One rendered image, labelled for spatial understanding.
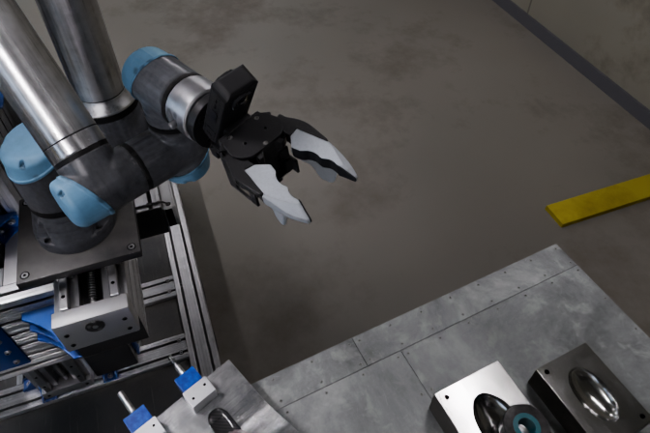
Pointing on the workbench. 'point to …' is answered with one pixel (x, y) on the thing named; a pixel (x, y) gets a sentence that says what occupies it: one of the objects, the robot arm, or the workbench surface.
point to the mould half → (242, 413)
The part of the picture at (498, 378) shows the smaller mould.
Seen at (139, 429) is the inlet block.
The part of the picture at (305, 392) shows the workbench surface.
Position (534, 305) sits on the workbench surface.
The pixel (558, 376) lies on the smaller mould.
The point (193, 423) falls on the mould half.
